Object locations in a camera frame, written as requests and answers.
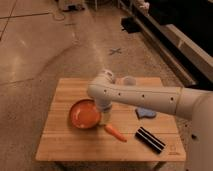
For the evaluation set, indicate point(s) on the black striped rectangular block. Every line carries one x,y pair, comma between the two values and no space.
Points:
150,140

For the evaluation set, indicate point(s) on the black box on floor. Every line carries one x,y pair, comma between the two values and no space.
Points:
130,25

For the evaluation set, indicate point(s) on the orange ceramic bowl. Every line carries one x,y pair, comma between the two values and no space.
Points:
83,114

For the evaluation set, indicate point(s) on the white equipment base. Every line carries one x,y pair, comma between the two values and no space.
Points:
65,5

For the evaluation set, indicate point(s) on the blue sponge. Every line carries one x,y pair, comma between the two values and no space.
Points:
144,113

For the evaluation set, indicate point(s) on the orange carrot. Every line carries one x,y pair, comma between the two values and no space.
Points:
114,132

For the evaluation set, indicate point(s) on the long wall shelf unit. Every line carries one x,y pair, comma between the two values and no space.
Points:
196,56

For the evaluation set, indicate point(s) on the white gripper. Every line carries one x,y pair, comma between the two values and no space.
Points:
105,117

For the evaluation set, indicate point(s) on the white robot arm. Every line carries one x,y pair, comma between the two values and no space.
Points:
192,104

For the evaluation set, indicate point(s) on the wooden table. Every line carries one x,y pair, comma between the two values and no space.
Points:
61,141

